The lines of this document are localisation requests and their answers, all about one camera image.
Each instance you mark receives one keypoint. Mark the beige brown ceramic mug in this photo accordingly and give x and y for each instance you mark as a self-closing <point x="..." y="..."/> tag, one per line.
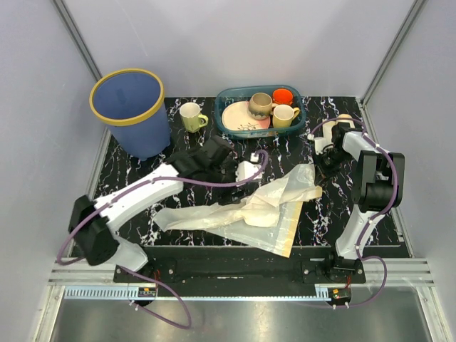
<point x="260" y="106"/>

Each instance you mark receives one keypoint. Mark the cream pink floral plate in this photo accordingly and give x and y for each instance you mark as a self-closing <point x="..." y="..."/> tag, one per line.
<point x="236" y="117"/>

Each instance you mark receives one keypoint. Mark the cream translucent trash bag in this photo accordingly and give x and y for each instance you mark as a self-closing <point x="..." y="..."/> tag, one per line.
<point x="267" y="219"/>

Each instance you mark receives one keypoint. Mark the connector box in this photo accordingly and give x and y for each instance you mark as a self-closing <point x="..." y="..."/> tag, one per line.
<point x="340" y="296"/>
<point x="147" y="292"/>

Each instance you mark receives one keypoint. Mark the aluminium frame rail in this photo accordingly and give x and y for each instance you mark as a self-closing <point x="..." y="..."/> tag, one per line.
<point x="400" y="272"/>

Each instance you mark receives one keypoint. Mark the pale yellow mug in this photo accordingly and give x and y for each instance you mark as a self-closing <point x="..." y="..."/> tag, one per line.
<point x="283" y="115"/>

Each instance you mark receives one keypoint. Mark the teal plastic basket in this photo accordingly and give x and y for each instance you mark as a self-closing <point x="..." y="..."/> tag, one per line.
<point x="233" y="95"/>

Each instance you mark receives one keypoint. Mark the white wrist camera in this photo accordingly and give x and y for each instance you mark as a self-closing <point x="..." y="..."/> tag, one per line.
<point x="321" y="144"/>
<point x="248" y="167"/>

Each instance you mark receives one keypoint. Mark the perforated cable duct strip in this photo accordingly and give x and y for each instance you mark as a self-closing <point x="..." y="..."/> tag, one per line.
<point x="130" y="293"/>

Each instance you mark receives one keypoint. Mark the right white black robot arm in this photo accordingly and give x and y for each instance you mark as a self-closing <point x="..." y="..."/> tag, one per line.
<point x="377" y="188"/>

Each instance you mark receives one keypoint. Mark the blue trash bin yellow rim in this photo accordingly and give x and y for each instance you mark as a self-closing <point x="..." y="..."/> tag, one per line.
<point x="131" y="103"/>

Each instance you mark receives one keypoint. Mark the yellow green ceramic mug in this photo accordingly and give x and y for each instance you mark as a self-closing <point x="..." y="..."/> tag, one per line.
<point x="192" y="118"/>

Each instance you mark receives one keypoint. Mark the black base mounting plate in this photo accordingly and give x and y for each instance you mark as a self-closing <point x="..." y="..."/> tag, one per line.
<point x="309" y="265"/>

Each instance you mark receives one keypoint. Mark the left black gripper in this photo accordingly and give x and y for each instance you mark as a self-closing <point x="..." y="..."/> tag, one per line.
<point x="226" y="197"/>

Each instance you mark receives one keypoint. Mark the orange cup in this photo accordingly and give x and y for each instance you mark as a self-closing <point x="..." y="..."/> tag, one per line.
<point x="282" y="96"/>

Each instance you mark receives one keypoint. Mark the right connector box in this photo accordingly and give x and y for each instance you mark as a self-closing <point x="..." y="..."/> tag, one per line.
<point x="340" y="296"/>

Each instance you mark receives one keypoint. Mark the left connector box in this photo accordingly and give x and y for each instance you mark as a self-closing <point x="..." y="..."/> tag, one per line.
<point x="147" y="292"/>

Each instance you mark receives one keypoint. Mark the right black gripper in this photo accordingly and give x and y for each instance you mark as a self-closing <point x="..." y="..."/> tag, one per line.
<point x="321" y="174"/>

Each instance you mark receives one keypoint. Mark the roll of cream trash bags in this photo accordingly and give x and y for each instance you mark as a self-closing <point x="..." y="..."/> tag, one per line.
<point x="328" y="125"/>

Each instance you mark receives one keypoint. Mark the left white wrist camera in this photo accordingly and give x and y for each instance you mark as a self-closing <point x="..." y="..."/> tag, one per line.
<point x="248" y="167"/>

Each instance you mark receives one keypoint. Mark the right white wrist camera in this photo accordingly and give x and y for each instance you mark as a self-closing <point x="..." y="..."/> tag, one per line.
<point x="321" y="144"/>

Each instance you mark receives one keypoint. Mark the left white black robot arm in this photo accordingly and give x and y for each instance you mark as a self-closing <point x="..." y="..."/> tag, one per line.
<point x="94" y="222"/>

